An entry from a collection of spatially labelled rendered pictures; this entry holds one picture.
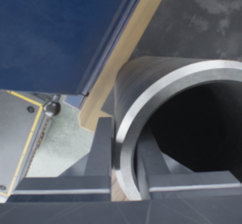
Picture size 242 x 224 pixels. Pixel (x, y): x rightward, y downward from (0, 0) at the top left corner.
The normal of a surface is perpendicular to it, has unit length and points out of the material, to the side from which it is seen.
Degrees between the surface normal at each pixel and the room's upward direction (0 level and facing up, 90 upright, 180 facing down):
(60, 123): 0
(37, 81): 59
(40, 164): 0
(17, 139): 0
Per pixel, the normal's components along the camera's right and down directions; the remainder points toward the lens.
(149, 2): 0.04, 0.27
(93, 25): 0.76, 0.54
